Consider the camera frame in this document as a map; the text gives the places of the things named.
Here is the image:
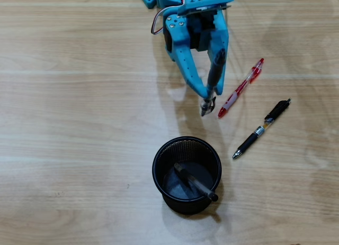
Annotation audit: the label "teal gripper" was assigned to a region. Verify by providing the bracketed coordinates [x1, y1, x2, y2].
[165, 8, 229, 100]

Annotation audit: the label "clear retractable pen grey grip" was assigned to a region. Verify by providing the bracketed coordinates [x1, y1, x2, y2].
[200, 48, 227, 117]

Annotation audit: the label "red retractable pen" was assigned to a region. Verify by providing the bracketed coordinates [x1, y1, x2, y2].
[217, 58, 265, 118]

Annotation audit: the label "black retractable pen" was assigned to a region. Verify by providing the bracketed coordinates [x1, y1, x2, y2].
[232, 98, 292, 160]

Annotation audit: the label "dark grey pen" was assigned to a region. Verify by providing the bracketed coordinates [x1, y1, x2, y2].
[174, 162, 219, 203]

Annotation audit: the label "black mesh pen holder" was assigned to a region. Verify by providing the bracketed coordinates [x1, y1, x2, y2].
[151, 136, 222, 216]

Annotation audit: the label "teal wrist camera module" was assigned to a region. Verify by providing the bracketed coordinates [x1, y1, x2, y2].
[176, 0, 235, 17]

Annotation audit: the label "red white servo wires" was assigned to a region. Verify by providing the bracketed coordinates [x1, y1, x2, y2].
[150, 0, 188, 36]

